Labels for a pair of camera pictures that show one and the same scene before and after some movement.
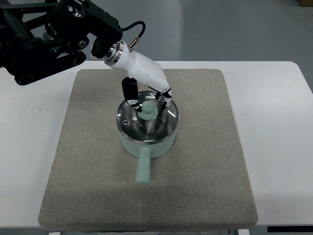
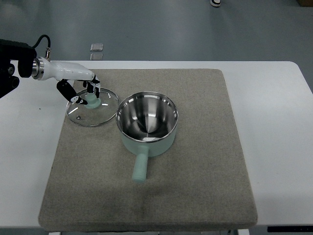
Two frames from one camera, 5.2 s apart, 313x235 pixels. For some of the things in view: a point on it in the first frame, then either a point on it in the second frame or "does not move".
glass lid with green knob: x=151 y=125 to x=98 y=111
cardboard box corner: x=305 y=3 does not move
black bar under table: x=290 y=229 does not move
